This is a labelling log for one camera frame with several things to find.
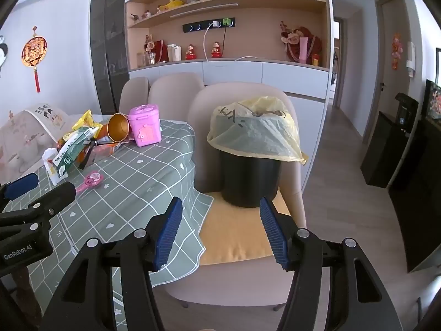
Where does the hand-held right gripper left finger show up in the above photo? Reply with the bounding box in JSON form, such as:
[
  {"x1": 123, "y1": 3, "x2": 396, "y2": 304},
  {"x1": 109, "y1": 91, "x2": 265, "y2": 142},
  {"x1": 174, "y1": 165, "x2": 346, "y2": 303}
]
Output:
[{"x1": 41, "y1": 196, "x2": 183, "y2": 331}]

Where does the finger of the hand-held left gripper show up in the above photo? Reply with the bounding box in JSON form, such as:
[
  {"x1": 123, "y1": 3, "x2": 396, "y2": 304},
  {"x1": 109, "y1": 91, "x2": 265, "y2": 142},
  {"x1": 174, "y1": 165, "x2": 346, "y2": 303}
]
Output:
[
  {"x1": 0, "y1": 173, "x2": 39, "y2": 212},
  {"x1": 0, "y1": 181, "x2": 77, "y2": 230}
]

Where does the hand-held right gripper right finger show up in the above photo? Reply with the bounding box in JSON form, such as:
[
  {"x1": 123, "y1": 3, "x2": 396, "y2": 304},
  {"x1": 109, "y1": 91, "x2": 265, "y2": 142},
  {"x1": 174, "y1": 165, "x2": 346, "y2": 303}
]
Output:
[{"x1": 259, "y1": 196, "x2": 404, "y2": 331}]

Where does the black waste bin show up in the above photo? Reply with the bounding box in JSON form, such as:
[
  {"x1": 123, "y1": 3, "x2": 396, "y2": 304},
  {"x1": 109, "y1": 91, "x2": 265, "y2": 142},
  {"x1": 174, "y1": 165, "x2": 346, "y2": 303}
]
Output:
[{"x1": 220, "y1": 149, "x2": 282, "y2": 209}]

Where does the white small packet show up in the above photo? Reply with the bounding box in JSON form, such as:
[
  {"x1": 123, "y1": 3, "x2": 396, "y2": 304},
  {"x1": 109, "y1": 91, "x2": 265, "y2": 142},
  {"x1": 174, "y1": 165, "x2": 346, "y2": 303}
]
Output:
[{"x1": 43, "y1": 148, "x2": 58, "y2": 180}]

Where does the pink toy hand mirror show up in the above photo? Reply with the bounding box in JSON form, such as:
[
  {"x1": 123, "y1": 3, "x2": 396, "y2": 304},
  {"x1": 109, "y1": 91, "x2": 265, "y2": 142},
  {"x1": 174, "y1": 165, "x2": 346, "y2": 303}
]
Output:
[{"x1": 74, "y1": 171, "x2": 104, "y2": 199}]

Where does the yellow seat cushion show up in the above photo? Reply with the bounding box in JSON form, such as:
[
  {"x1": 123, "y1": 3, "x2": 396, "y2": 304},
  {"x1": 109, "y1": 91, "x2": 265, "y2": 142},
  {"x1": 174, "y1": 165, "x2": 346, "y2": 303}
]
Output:
[{"x1": 199, "y1": 189, "x2": 294, "y2": 267}]

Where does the green white snack packet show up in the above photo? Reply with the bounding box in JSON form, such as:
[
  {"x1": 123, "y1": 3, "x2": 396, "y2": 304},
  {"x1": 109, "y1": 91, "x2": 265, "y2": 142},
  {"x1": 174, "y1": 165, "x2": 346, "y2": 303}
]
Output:
[{"x1": 56, "y1": 127, "x2": 101, "y2": 177}]

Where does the printed mesh food cover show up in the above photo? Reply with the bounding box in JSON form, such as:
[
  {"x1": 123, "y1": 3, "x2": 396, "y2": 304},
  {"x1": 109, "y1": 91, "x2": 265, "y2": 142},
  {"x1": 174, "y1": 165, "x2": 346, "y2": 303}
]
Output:
[{"x1": 0, "y1": 103, "x2": 70, "y2": 184}]

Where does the black wrapper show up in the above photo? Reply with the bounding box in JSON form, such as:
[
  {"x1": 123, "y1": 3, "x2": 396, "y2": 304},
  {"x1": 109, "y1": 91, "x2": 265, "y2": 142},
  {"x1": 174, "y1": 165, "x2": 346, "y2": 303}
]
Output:
[{"x1": 78, "y1": 138, "x2": 101, "y2": 170}]

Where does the green checked tablecloth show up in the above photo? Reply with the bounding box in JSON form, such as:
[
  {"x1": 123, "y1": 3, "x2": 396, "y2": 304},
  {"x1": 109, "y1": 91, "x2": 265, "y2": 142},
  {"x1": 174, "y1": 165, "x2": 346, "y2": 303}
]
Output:
[{"x1": 28, "y1": 119, "x2": 215, "y2": 322}]

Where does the orange snack packet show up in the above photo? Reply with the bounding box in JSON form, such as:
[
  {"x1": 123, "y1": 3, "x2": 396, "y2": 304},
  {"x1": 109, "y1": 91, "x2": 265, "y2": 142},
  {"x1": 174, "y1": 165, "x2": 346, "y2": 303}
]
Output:
[{"x1": 92, "y1": 141, "x2": 125, "y2": 158}]

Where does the yellow snack packet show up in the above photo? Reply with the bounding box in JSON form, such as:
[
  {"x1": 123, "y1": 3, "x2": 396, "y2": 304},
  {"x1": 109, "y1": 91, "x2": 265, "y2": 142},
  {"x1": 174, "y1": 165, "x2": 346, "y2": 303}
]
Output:
[{"x1": 71, "y1": 110, "x2": 103, "y2": 136}]

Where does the gold metal cup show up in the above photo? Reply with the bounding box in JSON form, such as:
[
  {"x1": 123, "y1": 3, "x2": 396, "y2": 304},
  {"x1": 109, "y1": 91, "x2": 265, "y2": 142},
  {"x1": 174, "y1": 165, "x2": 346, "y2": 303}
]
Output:
[{"x1": 99, "y1": 113, "x2": 131, "y2": 145}]

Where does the pink toy box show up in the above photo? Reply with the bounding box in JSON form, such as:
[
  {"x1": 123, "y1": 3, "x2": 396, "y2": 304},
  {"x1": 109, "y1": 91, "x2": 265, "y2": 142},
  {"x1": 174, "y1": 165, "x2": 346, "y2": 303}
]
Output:
[{"x1": 128, "y1": 104, "x2": 163, "y2": 148}]

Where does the black side cabinet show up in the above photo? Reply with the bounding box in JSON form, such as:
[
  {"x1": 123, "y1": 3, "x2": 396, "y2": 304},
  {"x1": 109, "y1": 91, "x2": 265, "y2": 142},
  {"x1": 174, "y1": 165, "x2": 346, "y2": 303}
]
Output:
[{"x1": 389, "y1": 79, "x2": 441, "y2": 274}]

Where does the dark grey tall cabinet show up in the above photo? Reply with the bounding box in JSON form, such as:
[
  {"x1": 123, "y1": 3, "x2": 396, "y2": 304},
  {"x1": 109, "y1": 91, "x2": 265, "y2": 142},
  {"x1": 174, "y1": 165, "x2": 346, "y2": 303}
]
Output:
[{"x1": 90, "y1": 0, "x2": 130, "y2": 116}]

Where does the glass vase with flowers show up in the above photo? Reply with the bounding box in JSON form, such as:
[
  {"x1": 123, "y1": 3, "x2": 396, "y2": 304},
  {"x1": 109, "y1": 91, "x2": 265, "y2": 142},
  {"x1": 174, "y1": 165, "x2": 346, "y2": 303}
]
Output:
[{"x1": 142, "y1": 34, "x2": 156, "y2": 66}]

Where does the red gift bag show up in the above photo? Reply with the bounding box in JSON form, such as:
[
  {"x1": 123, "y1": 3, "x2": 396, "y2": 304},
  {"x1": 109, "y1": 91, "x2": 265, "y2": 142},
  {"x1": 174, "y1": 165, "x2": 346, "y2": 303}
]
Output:
[{"x1": 153, "y1": 40, "x2": 166, "y2": 63}]

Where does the wooden white shelf cabinet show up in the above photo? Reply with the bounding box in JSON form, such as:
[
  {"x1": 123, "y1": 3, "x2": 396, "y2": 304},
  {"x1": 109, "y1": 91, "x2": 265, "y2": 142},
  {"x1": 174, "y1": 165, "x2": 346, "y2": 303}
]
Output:
[{"x1": 125, "y1": 0, "x2": 333, "y2": 105}]

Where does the grey room door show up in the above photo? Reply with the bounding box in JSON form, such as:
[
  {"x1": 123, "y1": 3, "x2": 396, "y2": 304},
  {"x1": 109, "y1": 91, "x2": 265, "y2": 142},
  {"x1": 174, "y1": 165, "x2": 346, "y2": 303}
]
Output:
[{"x1": 375, "y1": 0, "x2": 420, "y2": 146}]

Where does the black power strip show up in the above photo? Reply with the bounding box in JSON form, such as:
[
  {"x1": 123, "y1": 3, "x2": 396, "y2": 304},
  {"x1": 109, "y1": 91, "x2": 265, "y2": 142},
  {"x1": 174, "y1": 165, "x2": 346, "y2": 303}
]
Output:
[{"x1": 182, "y1": 17, "x2": 237, "y2": 34}]

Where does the yellow toy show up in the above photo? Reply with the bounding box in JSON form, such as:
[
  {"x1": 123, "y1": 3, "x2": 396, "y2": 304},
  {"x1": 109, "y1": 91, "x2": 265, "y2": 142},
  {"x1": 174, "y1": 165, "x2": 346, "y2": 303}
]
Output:
[{"x1": 156, "y1": 0, "x2": 185, "y2": 13}]

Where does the red hanging door ornament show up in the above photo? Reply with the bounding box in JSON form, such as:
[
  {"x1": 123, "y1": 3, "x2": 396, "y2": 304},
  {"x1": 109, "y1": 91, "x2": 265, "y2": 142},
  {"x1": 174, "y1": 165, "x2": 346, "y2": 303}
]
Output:
[{"x1": 391, "y1": 33, "x2": 404, "y2": 71}]

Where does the panda wall sticker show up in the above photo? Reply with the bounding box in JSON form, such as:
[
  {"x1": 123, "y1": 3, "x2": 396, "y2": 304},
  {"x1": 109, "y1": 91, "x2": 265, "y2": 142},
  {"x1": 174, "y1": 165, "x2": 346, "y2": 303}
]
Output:
[{"x1": 0, "y1": 35, "x2": 9, "y2": 78}]

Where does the red round wall ornament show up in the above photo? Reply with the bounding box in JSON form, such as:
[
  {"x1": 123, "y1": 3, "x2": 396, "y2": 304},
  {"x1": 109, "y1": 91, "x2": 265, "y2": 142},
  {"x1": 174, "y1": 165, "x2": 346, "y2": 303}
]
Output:
[{"x1": 21, "y1": 26, "x2": 48, "y2": 94}]

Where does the white charger cable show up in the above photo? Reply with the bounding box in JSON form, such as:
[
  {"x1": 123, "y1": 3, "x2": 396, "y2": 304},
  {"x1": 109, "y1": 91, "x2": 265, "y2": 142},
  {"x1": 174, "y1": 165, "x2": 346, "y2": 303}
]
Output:
[{"x1": 203, "y1": 21, "x2": 256, "y2": 63}]

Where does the white wall box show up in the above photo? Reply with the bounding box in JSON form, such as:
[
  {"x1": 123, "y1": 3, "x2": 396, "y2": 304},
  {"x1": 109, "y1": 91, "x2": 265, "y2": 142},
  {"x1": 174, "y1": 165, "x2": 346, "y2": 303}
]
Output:
[{"x1": 405, "y1": 41, "x2": 416, "y2": 78}]

